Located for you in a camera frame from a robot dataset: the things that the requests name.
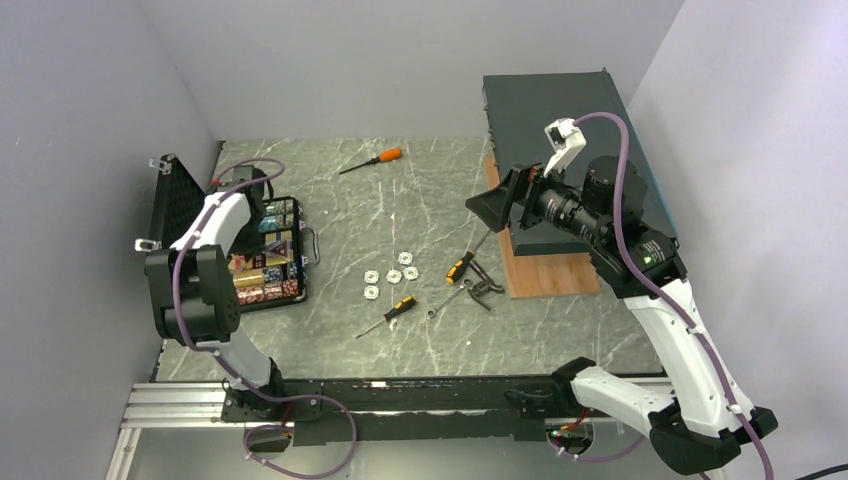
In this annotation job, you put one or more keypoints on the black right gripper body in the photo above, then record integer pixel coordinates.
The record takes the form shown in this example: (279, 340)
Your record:
(550, 199)

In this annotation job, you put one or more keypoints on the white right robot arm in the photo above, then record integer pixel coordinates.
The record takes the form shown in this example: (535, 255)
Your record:
(702, 424)

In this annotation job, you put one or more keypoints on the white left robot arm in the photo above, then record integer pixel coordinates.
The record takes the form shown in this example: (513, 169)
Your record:
(194, 300)

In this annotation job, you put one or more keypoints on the black yellow long screwdriver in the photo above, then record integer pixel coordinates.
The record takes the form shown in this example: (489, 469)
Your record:
(458, 269)

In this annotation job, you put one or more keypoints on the wooden board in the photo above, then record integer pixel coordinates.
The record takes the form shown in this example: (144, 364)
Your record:
(543, 276)

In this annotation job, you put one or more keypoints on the silver ratchet wrench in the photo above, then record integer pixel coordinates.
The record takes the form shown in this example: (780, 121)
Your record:
(464, 285)

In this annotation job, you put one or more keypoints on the dark metal clamp tool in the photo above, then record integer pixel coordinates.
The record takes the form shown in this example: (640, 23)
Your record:
(485, 286)

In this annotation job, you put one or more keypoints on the dark grey rack unit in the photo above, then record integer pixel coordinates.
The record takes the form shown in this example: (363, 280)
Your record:
(519, 107)

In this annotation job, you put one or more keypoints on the black yellow short screwdriver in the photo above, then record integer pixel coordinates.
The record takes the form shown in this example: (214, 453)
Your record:
(390, 318)

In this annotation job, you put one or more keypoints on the black poker chip case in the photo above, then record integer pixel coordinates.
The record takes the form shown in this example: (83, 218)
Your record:
(259, 232)

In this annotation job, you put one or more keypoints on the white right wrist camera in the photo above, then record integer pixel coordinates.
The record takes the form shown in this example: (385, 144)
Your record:
(567, 141)

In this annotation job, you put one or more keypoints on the orange handled screwdriver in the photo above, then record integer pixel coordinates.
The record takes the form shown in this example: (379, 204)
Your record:
(384, 157)

